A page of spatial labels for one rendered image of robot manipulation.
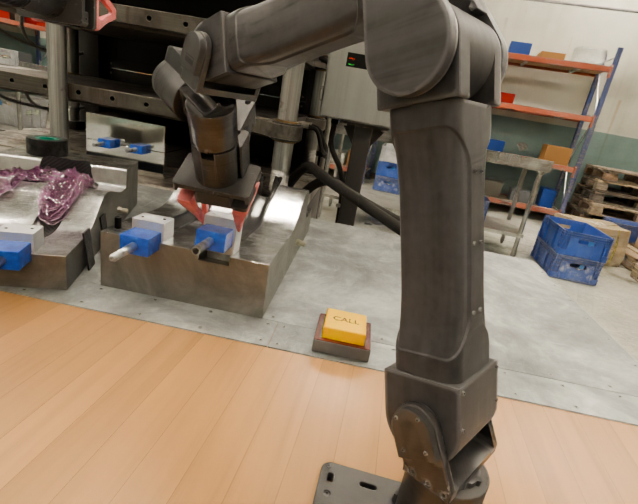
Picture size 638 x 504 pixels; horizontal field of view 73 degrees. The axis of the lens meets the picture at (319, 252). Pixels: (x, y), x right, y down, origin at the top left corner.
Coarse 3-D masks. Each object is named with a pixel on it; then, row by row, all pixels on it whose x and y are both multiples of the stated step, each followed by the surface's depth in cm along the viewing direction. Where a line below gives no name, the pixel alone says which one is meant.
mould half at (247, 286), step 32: (288, 192) 92; (128, 224) 69; (192, 224) 76; (288, 224) 84; (128, 256) 66; (160, 256) 65; (192, 256) 64; (256, 256) 66; (288, 256) 83; (128, 288) 67; (160, 288) 67; (192, 288) 66; (224, 288) 65; (256, 288) 65
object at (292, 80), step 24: (72, 48) 197; (72, 72) 200; (288, 72) 124; (288, 96) 126; (312, 96) 191; (72, 120) 207; (288, 120) 129; (288, 144) 131; (312, 144) 197; (288, 168) 135
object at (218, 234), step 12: (216, 216) 63; (228, 216) 65; (204, 228) 60; (216, 228) 62; (228, 228) 63; (204, 240) 58; (216, 240) 60; (228, 240) 61; (192, 252) 55; (228, 252) 64
